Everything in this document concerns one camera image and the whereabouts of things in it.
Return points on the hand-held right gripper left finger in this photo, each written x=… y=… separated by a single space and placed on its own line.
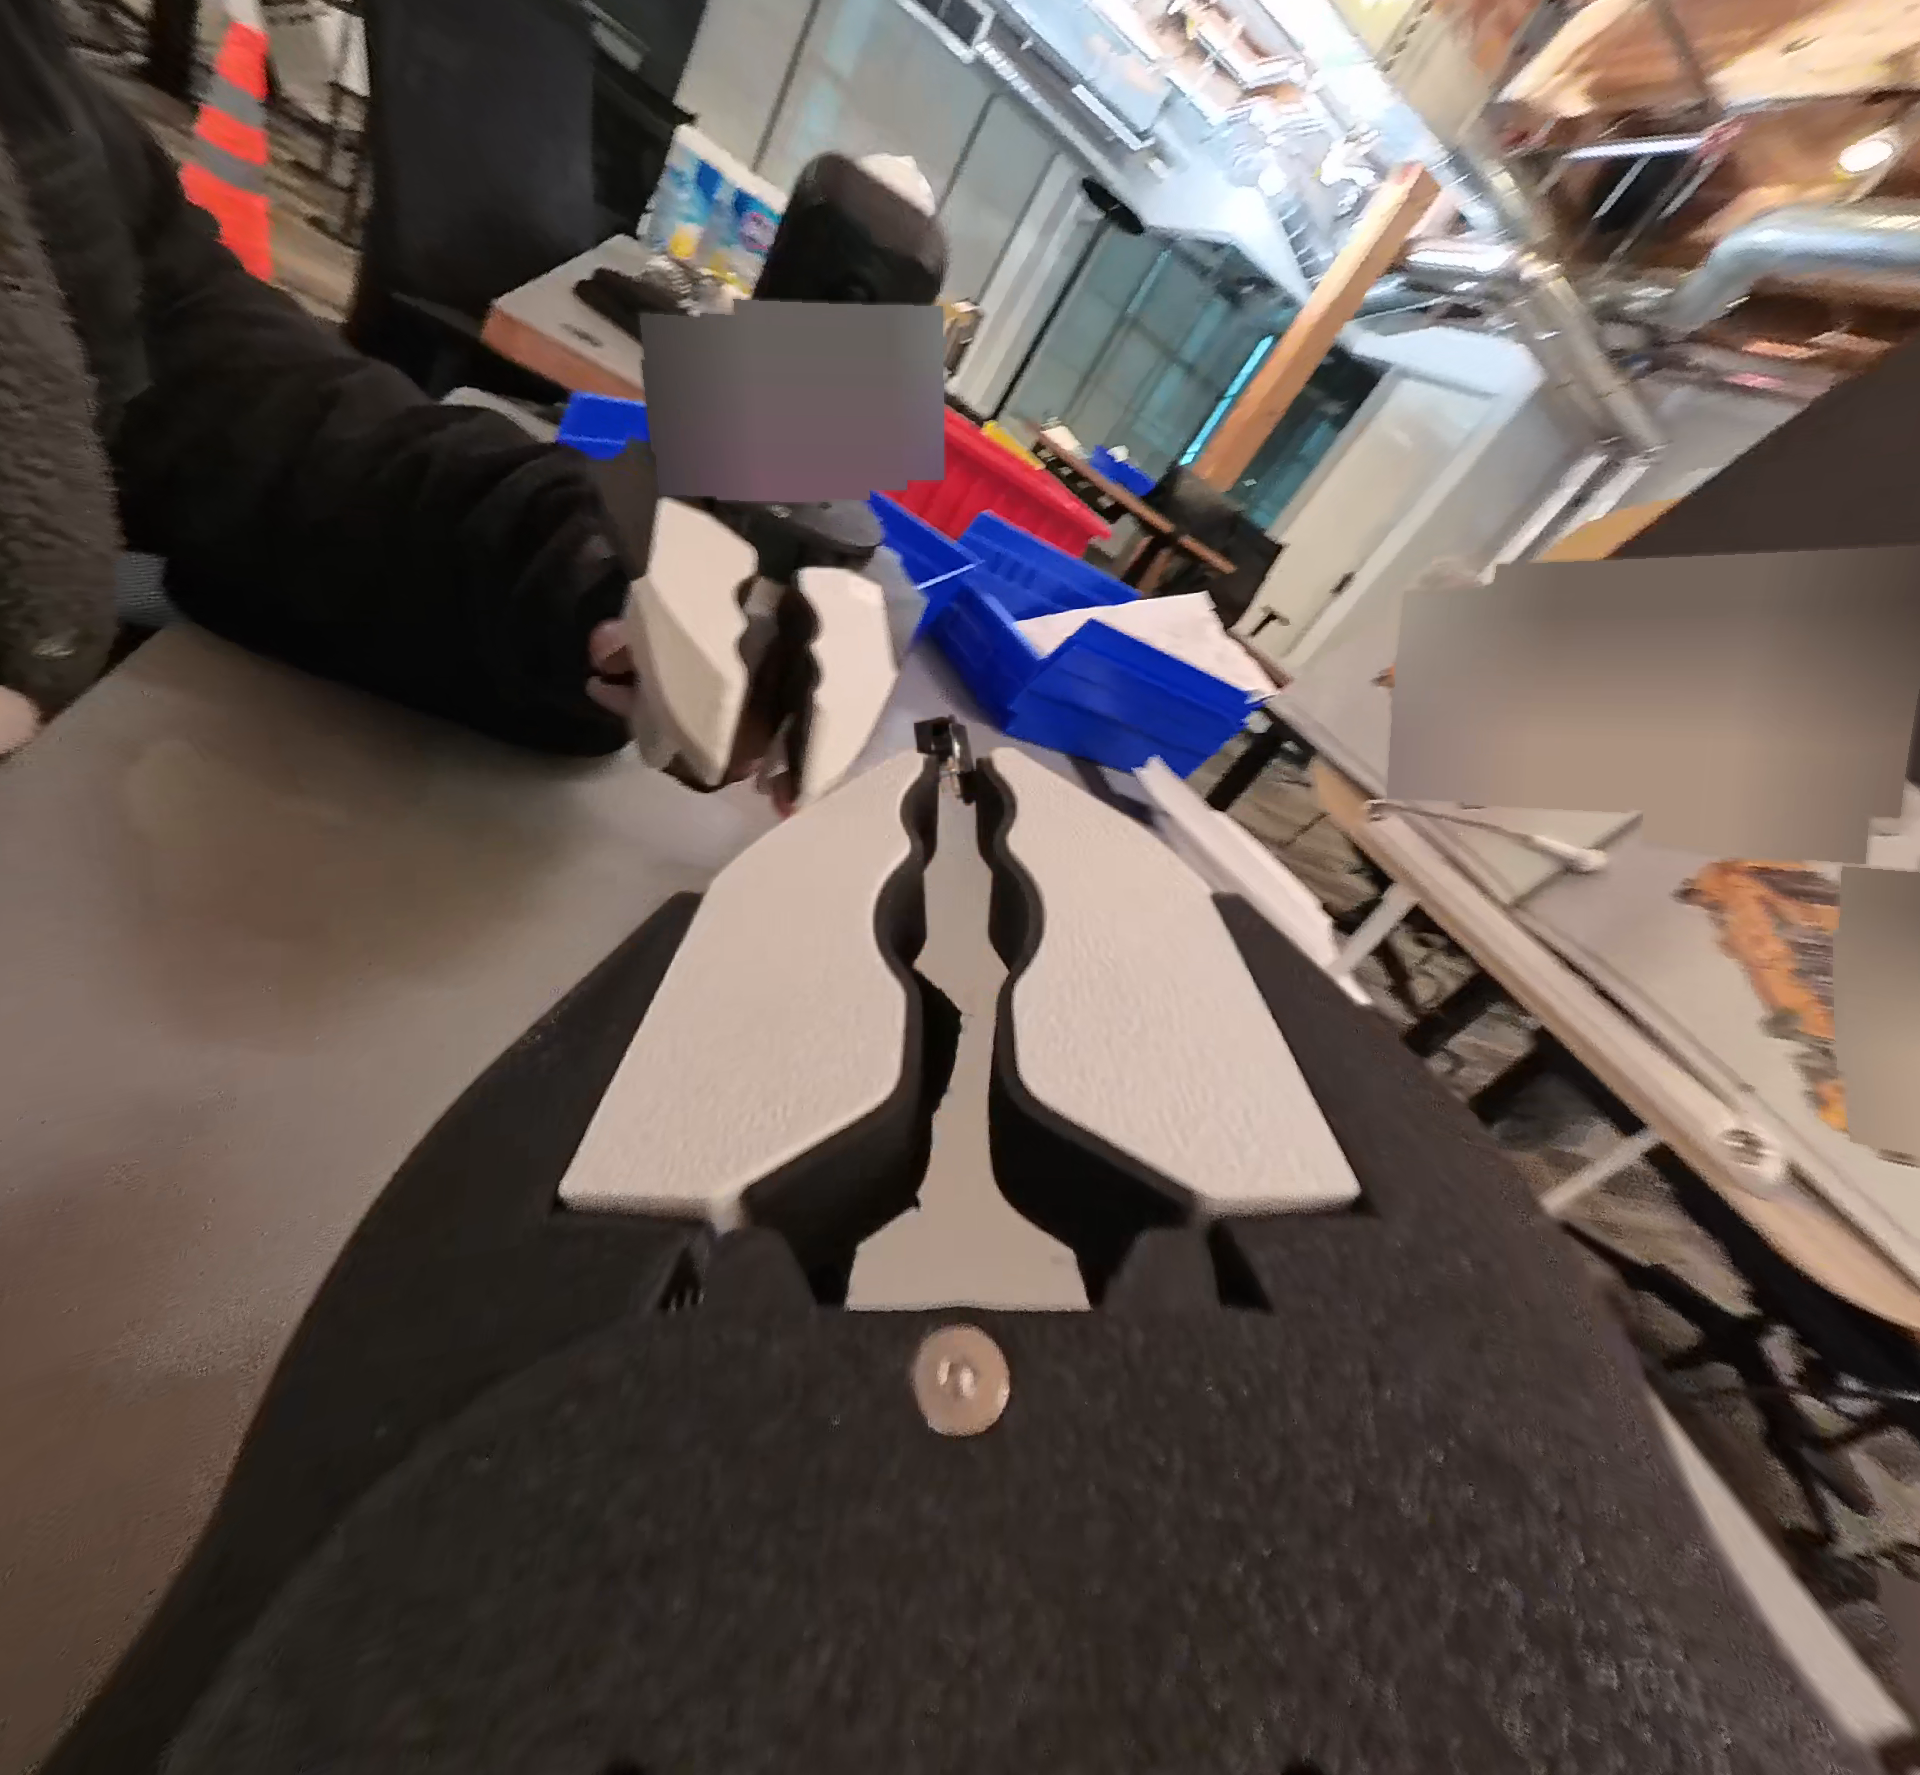
x=748 y=1037

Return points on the black lego piece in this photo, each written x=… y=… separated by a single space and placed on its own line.
x=948 y=740

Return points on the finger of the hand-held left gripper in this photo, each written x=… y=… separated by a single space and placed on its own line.
x=860 y=646
x=689 y=634

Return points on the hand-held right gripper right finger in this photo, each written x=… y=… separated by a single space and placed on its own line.
x=1169 y=1037

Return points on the black cloth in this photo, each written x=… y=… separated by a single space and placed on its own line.
x=640 y=290

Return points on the wooden desk black frame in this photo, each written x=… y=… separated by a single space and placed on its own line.
x=1646 y=1022

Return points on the black floor lamp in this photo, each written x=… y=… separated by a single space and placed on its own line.
x=1114 y=208

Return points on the wipes canister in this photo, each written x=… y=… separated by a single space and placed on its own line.
x=756 y=220
x=689 y=203

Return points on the wooden table black legs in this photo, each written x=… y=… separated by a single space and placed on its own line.
x=1137 y=505

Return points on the small blue bin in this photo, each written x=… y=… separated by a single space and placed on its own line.
x=1124 y=469

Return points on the white paper sheet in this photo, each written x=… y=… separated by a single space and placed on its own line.
x=1158 y=626

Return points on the red plastic bin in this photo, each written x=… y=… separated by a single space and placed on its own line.
x=1007 y=486

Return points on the wooden post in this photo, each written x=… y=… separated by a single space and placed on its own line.
x=1306 y=336

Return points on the orange traffic cone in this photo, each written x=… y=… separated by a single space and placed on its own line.
x=231 y=158

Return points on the person's left hand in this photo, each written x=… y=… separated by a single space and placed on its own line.
x=618 y=668

